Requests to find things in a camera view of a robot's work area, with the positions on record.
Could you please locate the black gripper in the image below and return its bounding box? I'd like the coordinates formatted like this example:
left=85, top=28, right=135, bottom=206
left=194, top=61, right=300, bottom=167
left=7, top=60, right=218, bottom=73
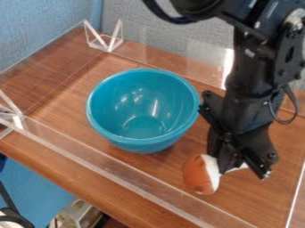
left=200, top=90, right=284, bottom=179

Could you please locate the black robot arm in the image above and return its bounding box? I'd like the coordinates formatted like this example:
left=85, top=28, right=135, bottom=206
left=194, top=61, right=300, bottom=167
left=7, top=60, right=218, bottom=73
left=142, top=0, right=305, bottom=179

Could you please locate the clear acrylic left bracket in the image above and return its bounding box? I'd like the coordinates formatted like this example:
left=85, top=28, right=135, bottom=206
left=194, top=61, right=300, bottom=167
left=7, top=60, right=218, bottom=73
left=0, top=89, right=24, bottom=140

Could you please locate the white object under table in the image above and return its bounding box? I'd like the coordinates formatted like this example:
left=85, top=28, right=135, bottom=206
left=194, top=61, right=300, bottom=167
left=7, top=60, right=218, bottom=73
left=50, top=199, right=103, bottom=228

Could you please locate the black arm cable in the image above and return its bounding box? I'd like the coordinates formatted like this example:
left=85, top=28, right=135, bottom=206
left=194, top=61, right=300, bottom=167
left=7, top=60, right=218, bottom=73
left=268, top=85, right=300, bottom=125

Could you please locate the clear acrylic back barrier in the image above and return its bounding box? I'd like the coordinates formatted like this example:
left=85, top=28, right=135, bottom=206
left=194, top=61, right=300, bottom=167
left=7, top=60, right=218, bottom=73
left=99, top=30, right=305, bottom=117

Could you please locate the clear acrylic barrier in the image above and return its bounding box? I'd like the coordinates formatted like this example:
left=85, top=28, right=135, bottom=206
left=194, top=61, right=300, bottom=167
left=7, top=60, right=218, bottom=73
left=99, top=30, right=305, bottom=117
left=0, top=115, right=256, bottom=228

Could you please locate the black stand leg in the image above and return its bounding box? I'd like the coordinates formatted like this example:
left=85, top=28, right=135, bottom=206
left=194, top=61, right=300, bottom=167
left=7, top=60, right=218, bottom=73
left=0, top=182, right=35, bottom=228

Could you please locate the blue plastic bowl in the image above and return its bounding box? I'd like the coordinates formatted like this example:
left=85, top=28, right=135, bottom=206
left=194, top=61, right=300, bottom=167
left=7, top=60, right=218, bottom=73
left=86, top=69, right=201, bottom=154

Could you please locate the clear acrylic corner bracket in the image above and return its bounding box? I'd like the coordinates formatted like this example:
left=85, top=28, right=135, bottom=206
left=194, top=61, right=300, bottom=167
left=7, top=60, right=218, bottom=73
left=83, top=20, right=125, bottom=53

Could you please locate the toy mushroom brown cap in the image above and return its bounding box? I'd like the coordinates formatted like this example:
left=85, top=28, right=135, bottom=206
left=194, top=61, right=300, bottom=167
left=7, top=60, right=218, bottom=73
left=182, top=154, right=224, bottom=195

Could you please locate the clear acrylic front barrier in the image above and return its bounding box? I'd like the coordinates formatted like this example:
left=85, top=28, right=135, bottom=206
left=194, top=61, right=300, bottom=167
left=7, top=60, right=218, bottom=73
left=0, top=115, right=256, bottom=228

